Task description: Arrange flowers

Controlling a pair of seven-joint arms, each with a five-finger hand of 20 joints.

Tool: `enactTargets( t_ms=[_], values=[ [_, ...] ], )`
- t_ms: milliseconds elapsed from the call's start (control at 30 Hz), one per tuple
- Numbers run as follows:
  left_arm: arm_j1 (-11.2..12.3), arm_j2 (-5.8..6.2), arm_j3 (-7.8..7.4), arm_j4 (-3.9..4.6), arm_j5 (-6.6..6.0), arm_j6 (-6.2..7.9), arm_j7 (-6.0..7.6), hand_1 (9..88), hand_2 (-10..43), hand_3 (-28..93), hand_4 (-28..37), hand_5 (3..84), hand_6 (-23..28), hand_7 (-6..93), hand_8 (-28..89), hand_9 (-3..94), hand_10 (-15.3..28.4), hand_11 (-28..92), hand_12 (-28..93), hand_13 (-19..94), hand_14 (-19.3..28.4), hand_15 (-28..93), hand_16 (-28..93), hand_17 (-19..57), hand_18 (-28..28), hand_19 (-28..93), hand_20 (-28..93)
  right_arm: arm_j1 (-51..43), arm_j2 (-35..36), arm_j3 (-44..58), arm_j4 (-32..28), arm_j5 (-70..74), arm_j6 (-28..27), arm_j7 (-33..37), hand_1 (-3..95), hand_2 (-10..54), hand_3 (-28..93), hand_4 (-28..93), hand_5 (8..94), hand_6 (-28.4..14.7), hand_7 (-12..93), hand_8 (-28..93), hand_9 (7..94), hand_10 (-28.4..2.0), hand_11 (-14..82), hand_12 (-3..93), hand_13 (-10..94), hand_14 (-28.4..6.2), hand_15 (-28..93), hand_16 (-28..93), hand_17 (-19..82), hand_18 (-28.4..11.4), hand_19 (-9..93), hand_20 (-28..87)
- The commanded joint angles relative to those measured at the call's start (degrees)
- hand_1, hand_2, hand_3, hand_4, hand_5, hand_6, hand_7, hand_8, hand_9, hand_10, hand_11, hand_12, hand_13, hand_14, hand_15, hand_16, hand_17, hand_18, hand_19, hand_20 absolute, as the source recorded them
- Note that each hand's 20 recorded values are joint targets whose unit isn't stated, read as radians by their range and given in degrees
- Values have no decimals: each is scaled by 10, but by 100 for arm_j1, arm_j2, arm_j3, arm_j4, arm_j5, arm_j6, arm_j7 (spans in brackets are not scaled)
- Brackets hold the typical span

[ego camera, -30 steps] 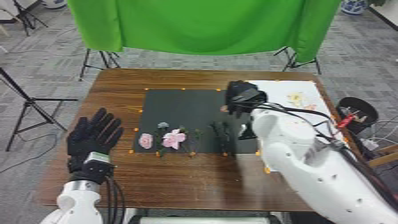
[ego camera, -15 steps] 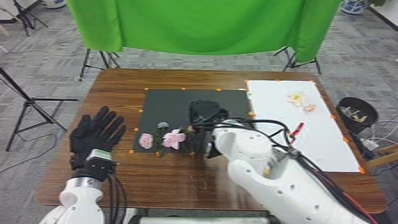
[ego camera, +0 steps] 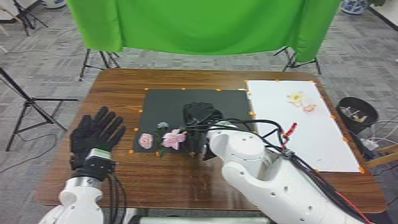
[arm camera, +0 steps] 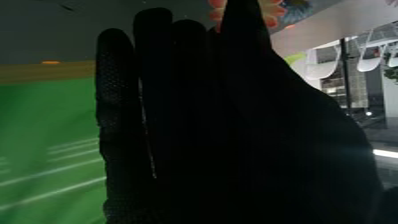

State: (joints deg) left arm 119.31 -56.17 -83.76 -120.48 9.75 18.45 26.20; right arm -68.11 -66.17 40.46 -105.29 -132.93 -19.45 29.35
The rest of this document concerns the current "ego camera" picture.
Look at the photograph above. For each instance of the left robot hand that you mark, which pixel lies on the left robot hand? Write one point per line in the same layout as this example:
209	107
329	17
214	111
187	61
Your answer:
98	133

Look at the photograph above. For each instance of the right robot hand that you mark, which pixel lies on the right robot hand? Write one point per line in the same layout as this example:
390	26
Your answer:
200	113

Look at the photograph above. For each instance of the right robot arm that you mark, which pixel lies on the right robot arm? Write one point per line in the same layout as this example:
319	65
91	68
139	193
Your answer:
260	176

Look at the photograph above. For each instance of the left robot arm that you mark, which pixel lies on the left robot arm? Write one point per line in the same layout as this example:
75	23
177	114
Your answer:
81	196

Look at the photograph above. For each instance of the dark mat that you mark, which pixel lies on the dark mat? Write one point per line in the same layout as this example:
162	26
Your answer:
196	96

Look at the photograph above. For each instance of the small green sprig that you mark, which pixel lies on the small green sprig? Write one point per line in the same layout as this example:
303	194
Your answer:
162	125

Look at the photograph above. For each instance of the pink rose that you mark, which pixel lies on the pink rose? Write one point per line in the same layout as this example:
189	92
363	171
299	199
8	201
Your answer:
146	140

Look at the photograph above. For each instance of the pink flower with stem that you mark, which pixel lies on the pink flower with stem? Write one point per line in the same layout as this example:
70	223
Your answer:
175	138

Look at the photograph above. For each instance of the black tripod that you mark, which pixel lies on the black tripod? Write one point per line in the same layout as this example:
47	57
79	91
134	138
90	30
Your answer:
29	103
27	15

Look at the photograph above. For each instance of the yellow flower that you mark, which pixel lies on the yellow flower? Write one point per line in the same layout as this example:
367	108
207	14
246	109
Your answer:
296	98

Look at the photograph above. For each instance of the white sheet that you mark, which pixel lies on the white sheet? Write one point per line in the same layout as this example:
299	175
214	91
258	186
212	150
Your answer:
296	133

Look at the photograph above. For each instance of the small pink flower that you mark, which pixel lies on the small pink flower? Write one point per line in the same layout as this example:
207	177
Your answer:
310	107

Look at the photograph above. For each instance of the black cloth stand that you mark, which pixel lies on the black cloth stand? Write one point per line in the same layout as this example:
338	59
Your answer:
294	61
100	61

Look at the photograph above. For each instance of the blue and white vase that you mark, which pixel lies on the blue and white vase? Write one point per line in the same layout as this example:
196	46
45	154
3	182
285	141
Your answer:
356	6
54	3

